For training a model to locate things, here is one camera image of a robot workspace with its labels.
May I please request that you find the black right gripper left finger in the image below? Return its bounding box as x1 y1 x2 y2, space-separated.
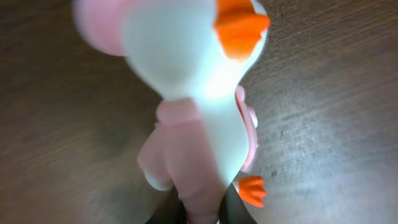
146 187 187 224

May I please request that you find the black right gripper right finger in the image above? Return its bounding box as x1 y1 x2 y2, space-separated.
219 184 257 224

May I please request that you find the white duck toy pink hat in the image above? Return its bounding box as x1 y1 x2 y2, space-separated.
73 0 271 223

